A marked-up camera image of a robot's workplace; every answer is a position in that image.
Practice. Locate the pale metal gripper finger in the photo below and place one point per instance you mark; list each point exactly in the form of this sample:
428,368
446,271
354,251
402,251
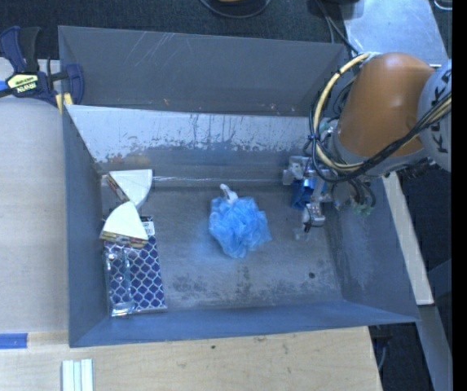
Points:
315,214

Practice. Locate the blue mesh bath sponge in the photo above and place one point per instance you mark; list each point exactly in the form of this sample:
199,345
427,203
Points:
239,228

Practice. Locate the grey metal bin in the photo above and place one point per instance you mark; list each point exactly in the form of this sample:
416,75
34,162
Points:
225,283

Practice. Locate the blue and white patterned box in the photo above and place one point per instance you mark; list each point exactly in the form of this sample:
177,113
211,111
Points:
147,275

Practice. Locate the clear glass holder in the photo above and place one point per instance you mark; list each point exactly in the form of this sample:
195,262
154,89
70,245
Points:
120,287

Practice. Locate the pale wood board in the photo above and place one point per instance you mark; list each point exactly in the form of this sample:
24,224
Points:
25,218

